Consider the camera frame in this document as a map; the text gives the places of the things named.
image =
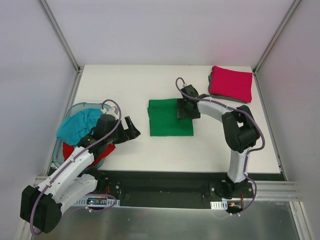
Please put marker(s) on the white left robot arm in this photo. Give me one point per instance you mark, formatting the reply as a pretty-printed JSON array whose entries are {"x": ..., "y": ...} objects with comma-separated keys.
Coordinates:
[{"x": 43, "y": 206}]

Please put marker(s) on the teal t shirt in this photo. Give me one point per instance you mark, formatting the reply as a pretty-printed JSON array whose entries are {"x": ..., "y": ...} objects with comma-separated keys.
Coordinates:
[{"x": 74, "y": 128}]

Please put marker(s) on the left white cable duct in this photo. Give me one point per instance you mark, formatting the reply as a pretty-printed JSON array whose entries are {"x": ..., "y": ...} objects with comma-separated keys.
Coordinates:
[{"x": 96, "y": 202}]

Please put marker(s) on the right aluminium frame post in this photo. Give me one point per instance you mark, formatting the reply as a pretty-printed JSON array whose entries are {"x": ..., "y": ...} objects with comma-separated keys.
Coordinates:
[{"x": 277, "y": 34}]

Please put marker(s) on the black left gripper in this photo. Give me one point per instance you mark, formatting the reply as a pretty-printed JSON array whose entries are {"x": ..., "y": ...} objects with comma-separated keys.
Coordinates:
[{"x": 124, "y": 130}]

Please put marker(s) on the right white cable duct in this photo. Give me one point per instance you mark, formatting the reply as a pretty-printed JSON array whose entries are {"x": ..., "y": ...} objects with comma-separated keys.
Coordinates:
[{"x": 219, "y": 205}]

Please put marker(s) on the folded grey t shirt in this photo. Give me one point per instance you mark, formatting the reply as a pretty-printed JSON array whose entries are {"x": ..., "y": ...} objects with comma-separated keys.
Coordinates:
[{"x": 240, "y": 100}]

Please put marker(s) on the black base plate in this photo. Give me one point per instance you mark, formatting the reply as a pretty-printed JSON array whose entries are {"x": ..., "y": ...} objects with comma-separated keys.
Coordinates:
[{"x": 156, "y": 189}]

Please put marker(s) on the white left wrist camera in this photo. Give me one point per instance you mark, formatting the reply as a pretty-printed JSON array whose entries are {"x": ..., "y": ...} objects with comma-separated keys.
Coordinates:
[{"x": 112, "y": 111}]

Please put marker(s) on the white cable duct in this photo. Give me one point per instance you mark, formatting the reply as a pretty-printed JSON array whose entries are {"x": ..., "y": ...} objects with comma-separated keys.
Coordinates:
[
  {"x": 219, "y": 205},
  {"x": 96, "y": 202}
]

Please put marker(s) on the aluminium frame post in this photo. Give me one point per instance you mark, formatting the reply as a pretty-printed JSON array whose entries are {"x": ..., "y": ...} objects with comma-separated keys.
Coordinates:
[
  {"x": 59, "y": 34},
  {"x": 277, "y": 34}
]

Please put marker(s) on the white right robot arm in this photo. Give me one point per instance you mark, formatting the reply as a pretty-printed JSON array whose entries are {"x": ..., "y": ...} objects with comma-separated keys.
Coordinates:
[{"x": 239, "y": 128}]

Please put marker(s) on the green t shirt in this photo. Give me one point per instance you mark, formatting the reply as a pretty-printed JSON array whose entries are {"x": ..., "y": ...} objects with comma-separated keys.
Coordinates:
[{"x": 163, "y": 119}]

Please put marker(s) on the folded magenta t shirt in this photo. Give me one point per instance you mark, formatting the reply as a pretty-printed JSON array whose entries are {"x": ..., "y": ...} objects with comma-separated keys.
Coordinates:
[{"x": 231, "y": 83}]

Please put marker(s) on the blue plastic basket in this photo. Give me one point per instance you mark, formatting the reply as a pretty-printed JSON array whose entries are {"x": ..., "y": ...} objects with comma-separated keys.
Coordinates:
[{"x": 57, "y": 156}]

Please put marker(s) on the left aluminium frame post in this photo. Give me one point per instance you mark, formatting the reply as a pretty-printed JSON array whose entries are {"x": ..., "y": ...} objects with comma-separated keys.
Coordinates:
[{"x": 59, "y": 34}]

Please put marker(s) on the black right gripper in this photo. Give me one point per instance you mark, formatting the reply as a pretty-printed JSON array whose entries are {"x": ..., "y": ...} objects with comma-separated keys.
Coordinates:
[{"x": 181, "y": 109}]

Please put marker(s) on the red t shirt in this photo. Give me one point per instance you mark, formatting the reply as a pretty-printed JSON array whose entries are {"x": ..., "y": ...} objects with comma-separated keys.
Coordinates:
[{"x": 67, "y": 150}]

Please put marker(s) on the aluminium front rail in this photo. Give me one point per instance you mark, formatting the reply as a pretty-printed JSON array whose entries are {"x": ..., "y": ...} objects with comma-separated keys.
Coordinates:
[{"x": 279, "y": 191}]

